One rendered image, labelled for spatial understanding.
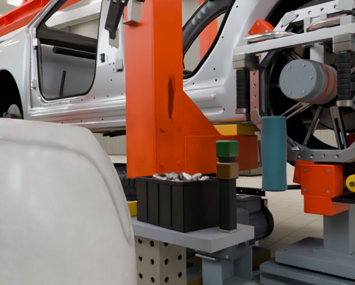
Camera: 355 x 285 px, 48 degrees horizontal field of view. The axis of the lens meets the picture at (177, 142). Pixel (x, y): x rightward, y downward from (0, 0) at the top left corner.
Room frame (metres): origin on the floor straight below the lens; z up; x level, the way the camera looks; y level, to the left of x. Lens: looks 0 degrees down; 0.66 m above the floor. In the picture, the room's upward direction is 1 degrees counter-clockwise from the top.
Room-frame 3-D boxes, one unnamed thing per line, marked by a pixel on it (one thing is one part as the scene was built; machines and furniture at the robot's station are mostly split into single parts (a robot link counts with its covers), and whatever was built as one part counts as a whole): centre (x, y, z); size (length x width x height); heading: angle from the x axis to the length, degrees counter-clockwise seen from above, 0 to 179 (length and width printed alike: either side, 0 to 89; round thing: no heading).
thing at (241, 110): (1.34, -0.22, 0.83); 0.04 x 0.04 x 0.16
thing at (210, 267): (1.58, -0.25, 0.26); 0.42 x 0.18 x 0.35; 137
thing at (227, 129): (1.88, -0.27, 0.70); 0.14 x 0.14 x 0.05; 47
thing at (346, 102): (1.10, -0.47, 0.83); 0.04 x 0.04 x 0.16
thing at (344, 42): (1.13, -0.49, 0.93); 0.09 x 0.05 x 0.05; 137
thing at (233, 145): (0.91, -0.11, 0.64); 0.04 x 0.04 x 0.04; 47
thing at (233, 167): (0.91, -0.11, 0.59); 0.04 x 0.04 x 0.04; 47
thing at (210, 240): (1.05, 0.03, 0.44); 0.43 x 0.17 x 0.03; 47
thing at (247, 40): (1.37, -0.35, 1.03); 0.19 x 0.18 x 0.11; 137
